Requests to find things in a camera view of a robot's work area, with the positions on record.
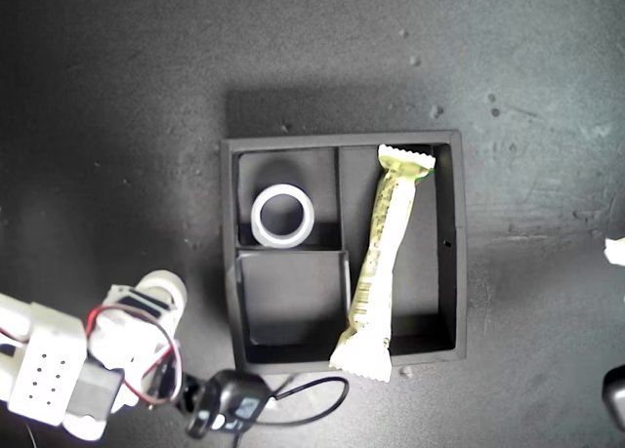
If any white tape roll green core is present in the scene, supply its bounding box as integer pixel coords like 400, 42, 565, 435
138, 270, 188, 306

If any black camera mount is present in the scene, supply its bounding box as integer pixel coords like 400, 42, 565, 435
178, 374, 216, 439

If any wide white tape roll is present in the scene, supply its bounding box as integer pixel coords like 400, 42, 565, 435
250, 183, 316, 249

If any red arm wire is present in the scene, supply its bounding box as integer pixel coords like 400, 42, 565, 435
85, 305, 183, 406

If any black tray with wells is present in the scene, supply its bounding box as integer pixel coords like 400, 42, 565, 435
219, 129, 469, 376

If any white cable tag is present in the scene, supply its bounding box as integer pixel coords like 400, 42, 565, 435
266, 375, 296, 413

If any snack bar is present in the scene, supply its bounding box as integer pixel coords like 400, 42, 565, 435
328, 143, 438, 384

